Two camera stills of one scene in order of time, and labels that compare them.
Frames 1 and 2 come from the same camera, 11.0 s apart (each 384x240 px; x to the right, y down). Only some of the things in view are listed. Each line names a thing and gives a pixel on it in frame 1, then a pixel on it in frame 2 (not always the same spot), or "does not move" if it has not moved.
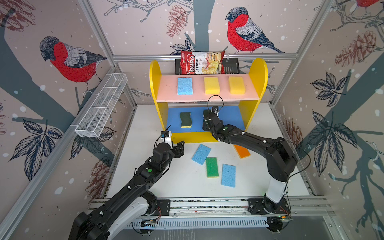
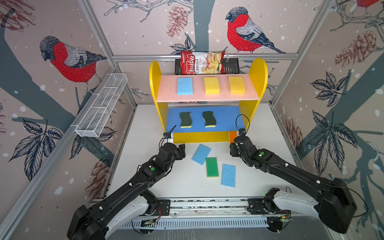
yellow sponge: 236,85 does not move
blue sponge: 185,86 does not move
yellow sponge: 211,85 does not move
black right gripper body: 204,127 to 233,152
